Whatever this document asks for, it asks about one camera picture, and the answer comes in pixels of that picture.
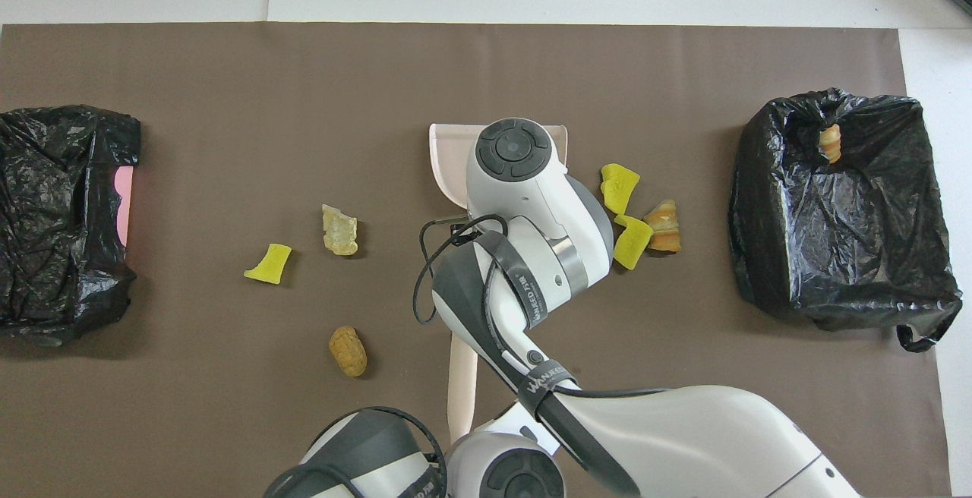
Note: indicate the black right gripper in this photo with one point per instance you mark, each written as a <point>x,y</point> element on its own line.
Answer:
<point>461,234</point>

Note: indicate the beige plastic dustpan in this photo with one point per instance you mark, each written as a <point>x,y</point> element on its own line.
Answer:
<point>448,156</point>

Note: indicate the beige hand brush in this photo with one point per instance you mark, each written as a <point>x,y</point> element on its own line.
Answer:
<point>462,384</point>

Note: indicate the yellow sponge piece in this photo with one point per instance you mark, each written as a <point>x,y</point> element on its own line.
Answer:
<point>269,264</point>
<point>634,244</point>
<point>619,187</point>

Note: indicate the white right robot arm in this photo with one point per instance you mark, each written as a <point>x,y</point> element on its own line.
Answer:
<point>524,194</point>

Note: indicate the black plastic trash bag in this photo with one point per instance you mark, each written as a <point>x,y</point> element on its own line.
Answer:
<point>61,179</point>
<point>797,217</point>

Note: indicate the pink plastic bin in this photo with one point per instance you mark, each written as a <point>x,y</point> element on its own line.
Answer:
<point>124,202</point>

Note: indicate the brown table mat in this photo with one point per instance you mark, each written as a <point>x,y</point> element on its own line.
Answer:
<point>228,103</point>

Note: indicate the small orange croissant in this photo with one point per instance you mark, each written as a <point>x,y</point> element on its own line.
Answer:
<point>831,143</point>

